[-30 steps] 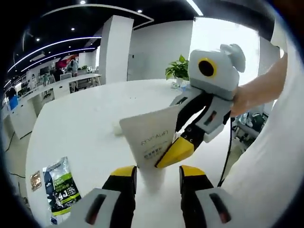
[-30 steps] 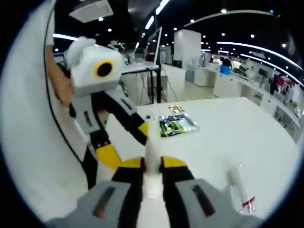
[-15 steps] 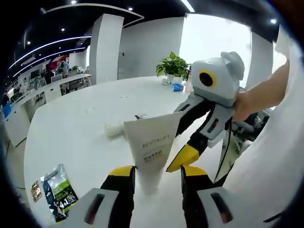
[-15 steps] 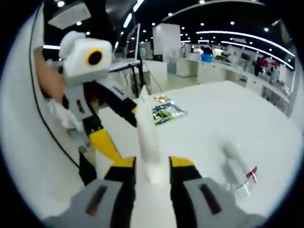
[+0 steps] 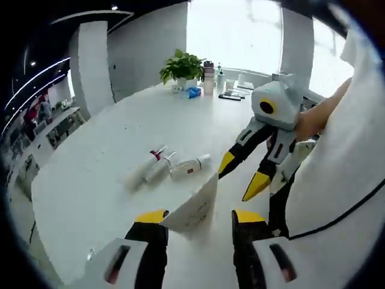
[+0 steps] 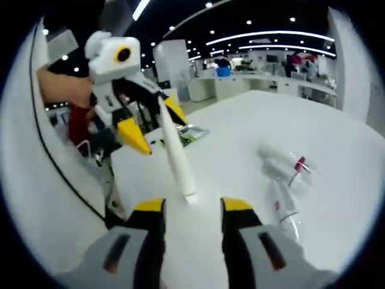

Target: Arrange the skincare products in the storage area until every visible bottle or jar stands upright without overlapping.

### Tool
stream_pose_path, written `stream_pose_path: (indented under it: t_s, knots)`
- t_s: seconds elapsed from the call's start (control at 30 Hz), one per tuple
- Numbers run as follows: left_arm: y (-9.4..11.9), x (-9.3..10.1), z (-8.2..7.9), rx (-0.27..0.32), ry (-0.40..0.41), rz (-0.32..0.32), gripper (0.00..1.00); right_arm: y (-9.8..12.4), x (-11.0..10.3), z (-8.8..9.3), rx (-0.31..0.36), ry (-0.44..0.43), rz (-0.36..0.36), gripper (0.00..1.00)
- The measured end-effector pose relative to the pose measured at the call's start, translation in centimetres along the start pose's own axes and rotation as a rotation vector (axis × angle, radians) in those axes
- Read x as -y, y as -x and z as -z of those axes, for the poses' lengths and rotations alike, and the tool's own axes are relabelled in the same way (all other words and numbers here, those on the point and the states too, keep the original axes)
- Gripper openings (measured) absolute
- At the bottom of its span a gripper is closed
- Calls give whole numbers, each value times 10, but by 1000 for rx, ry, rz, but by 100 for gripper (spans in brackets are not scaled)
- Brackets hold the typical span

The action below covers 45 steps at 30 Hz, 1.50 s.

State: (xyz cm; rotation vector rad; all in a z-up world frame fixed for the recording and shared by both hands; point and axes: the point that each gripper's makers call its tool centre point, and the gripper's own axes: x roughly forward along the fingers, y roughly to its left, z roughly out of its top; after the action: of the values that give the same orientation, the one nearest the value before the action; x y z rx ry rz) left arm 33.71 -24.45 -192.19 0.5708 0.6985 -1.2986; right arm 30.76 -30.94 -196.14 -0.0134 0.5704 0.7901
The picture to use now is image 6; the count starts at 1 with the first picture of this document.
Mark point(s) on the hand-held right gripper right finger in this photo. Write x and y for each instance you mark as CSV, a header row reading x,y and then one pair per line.
x,y
237,222

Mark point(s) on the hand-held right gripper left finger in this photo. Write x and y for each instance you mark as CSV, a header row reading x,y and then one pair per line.
x,y
150,228

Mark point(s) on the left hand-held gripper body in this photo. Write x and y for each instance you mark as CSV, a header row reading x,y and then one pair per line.
x,y
105,66

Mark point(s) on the white skincare tube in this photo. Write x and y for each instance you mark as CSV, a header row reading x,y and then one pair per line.
x,y
177,156

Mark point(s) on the green black skincare sachet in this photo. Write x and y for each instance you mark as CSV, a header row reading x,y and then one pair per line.
x,y
195,134

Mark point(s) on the white skincare bottle red collar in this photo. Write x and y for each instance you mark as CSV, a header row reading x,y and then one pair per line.
x,y
276,153

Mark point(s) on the blue storage box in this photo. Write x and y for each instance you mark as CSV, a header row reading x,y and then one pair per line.
x,y
224,73

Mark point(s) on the person in white shirt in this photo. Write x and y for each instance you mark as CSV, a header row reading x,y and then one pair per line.
x,y
36,156

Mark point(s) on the long white office desk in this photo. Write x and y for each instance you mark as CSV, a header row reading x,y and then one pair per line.
x,y
258,82

